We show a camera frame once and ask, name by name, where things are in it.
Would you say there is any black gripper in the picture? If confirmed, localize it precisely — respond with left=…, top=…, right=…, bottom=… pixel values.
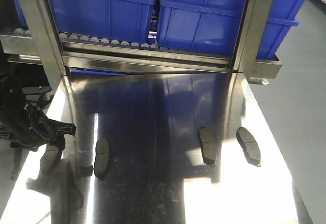
left=1, top=73, right=76, bottom=151

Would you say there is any brake pad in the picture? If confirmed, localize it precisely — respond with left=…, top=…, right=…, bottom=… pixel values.
left=40, top=145, right=62, bottom=176
left=198, top=127, right=217, bottom=166
left=94, top=137, right=110, bottom=180
left=236, top=127, right=261, bottom=167

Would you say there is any stainless steel roller rack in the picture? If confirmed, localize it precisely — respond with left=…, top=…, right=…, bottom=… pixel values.
left=1, top=0, right=282, bottom=88

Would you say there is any left blue plastic bin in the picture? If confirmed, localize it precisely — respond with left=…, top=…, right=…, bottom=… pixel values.
left=10, top=0, right=157, bottom=44

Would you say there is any blue plastic bin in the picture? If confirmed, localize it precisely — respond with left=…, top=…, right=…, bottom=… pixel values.
left=157, top=0, right=305, bottom=60
left=10, top=0, right=157, bottom=44

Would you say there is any right blue plastic bin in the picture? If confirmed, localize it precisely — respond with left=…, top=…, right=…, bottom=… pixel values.
left=157, top=0, right=305, bottom=60

